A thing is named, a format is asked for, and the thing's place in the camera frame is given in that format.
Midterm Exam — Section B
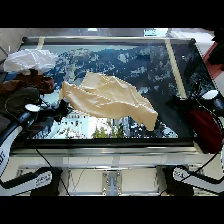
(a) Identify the silver frame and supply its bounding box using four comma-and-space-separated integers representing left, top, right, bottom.
11, 146, 224, 197

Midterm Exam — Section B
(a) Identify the red garment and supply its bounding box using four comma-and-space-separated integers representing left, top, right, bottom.
185, 106, 224, 155

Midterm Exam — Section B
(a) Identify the white garment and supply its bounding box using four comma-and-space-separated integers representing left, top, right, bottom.
2, 48, 60, 76

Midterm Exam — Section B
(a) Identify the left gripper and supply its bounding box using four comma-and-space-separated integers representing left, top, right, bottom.
54, 99, 73, 123

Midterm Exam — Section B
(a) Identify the brown garment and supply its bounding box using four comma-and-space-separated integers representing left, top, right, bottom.
0, 69, 55, 96

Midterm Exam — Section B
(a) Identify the cream shirt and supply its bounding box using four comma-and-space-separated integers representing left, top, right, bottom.
58, 71, 160, 132

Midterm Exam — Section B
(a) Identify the black cable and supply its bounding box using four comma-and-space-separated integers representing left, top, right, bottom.
33, 146, 71, 197

